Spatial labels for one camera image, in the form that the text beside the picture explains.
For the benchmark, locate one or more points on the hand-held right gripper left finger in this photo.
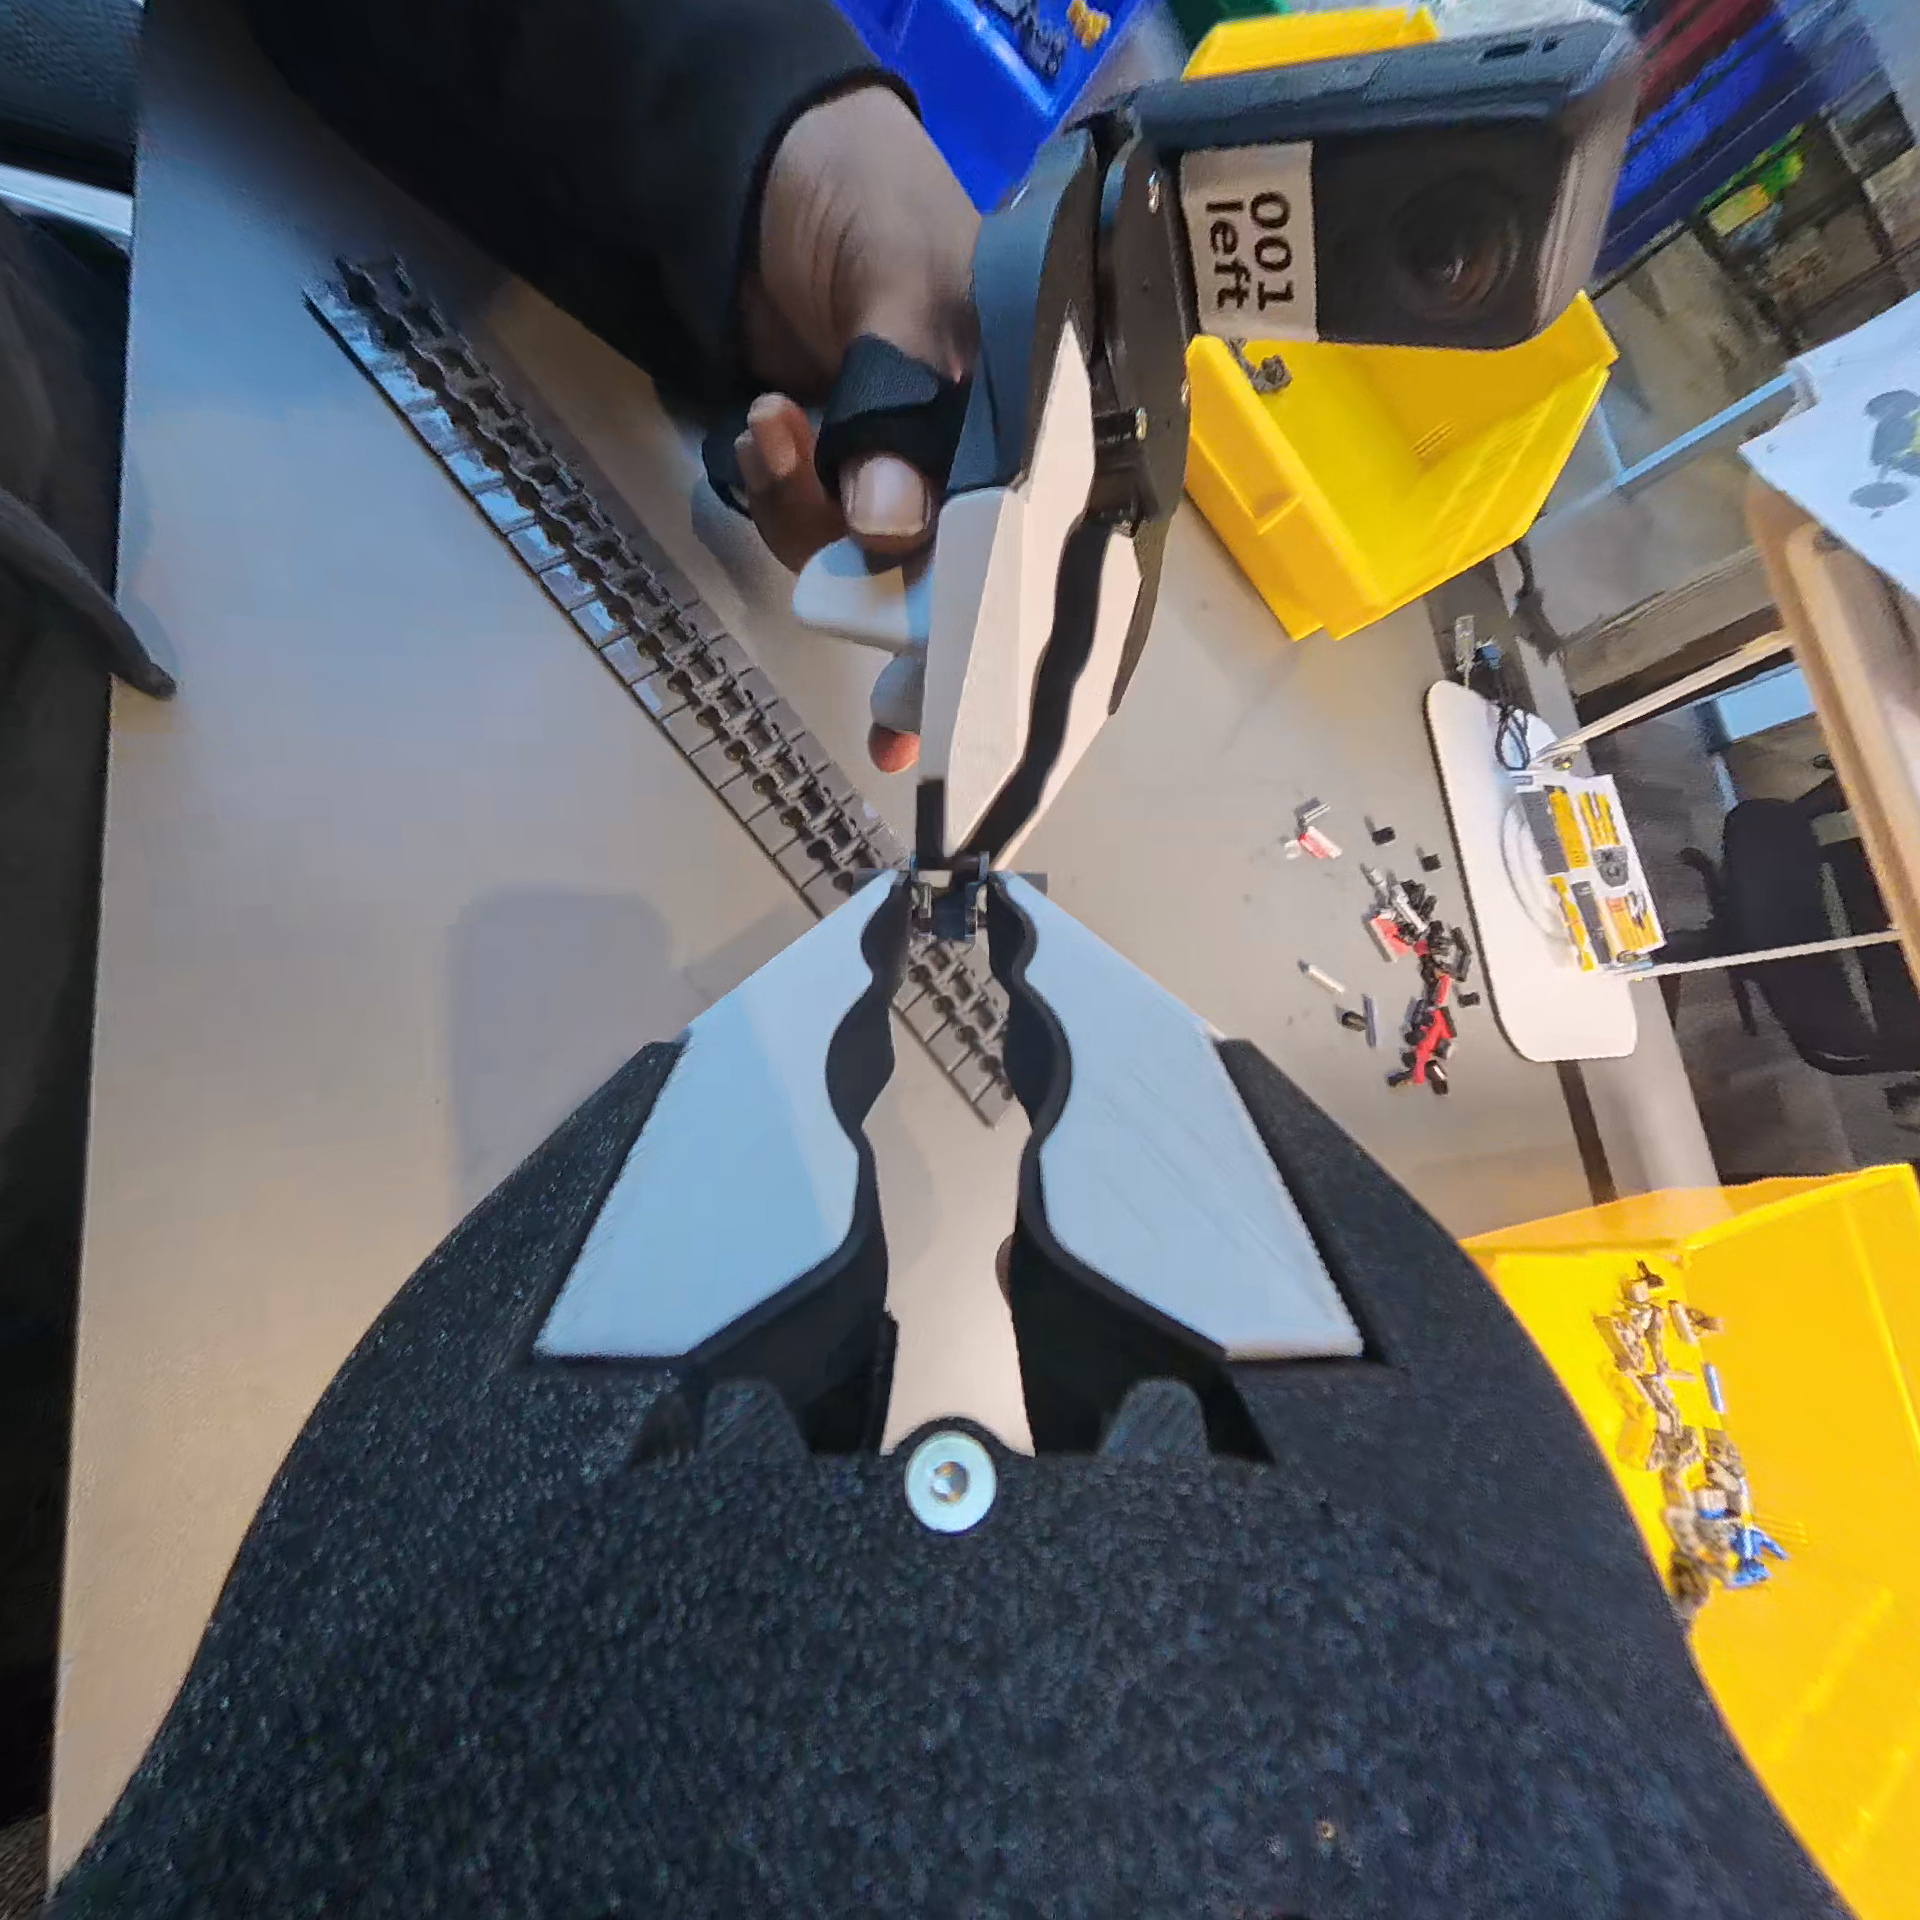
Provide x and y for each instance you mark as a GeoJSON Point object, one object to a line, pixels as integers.
{"type": "Point", "coordinates": [704, 1201]}

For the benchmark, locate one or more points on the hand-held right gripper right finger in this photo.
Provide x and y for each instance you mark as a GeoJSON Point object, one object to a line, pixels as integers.
{"type": "Point", "coordinates": [1185, 1201]}

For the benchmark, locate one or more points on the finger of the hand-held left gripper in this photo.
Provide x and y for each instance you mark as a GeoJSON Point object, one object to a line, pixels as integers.
{"type": "Point", "coordinates": [991, 662]}
{"type": "Point", "coordinates": [1114, 601]}

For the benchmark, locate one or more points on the grey track link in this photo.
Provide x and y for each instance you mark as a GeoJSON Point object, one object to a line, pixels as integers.
{"type": "Point", "coordinates": [949, 901]}

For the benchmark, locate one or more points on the person's left forearm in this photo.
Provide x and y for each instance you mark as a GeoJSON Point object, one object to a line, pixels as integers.
{"type": "Point", "coordinates": [600, 149]}

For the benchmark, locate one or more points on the light grey desk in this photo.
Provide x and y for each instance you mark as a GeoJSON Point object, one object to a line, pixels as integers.
{"type": "Point", "coordinates": [376, 750]}

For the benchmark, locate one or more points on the person's left hand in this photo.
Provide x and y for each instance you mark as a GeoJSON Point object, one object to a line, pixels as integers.
{"type": "Point", "coordinates": [869, 241]}

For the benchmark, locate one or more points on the dark small brick parts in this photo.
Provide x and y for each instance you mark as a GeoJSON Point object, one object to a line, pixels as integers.
{"type": "Point", "coordinates": [1260, 369]}

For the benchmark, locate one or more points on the yellow plastic bin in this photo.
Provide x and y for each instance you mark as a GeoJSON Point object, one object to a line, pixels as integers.
{"type": "Point", "coordinates": [1395, 482]}
{"type": "Point", "coordinates": [1829, 1350]}

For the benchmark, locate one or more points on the rack of coloured storage bins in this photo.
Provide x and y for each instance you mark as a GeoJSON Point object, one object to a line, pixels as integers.
{"type": "Point", "coordinates": [1723, 90]}

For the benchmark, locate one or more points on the cluster of small brick parts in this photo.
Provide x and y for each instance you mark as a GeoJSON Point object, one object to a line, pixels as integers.
{"type": "Point", "coordinates": [1425, 975]}

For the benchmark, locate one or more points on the white base board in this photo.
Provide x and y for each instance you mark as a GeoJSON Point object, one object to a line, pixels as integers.
{"type": "Point", "coordinates": [1476, 901]}

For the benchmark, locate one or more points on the building instruction booklet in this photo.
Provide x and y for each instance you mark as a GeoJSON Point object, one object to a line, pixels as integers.
{"type": "Point", "coordinates": [1845, 421]}

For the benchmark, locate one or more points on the blue plastic bin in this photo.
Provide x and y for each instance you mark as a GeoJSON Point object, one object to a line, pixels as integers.
{"type": "Point", "coordinates": [960, 90]}

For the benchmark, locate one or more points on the yellow black printed sheet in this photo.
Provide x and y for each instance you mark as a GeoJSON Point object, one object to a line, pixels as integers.
{"type": "Point", "coordinates": [1588, 869]}

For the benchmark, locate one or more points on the small parts inside bin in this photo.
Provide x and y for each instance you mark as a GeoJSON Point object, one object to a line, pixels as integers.
{"type": "Point", "coordinates": [1664, 1441]}

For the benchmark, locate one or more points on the wooden booklet stand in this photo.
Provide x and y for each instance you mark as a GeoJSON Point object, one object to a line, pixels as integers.
{"type": "Point", "coordinates": [1845, 630]}

